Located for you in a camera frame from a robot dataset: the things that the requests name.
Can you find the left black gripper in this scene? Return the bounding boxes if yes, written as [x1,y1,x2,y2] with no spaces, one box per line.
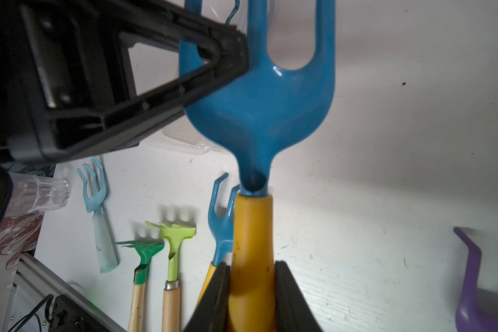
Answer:
[0,1,50,165]

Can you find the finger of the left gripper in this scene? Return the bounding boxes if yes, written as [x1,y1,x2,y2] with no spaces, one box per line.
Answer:
[18,1,248,162]

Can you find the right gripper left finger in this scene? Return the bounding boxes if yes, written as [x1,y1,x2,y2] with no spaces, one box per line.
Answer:
[184,262,230,332]

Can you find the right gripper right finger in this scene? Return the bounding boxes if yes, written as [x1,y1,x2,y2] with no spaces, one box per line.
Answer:
[275,261,322,332]

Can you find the blue fork rake yellow handle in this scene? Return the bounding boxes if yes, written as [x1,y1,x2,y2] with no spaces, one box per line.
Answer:
[196,172,240,307]

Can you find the lime green rake wooden handle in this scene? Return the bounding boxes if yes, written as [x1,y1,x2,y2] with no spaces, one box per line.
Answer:
[145,221,196,331]

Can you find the purple fork pink handle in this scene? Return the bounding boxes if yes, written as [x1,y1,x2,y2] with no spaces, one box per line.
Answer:
[453,226,498,332]

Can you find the clear plastic storage box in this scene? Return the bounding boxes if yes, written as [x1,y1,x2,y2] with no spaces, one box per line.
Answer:
[142,116,228,156]

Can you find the clear glass cup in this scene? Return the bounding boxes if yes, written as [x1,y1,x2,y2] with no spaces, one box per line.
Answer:
[4,173,71,217]

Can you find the dark green rake wooden handle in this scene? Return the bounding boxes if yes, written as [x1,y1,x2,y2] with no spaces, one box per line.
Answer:
[114,240,165,332]

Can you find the light blue fork pale handle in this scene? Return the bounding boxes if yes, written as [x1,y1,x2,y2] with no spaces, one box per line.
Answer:
[77,156,119,274]

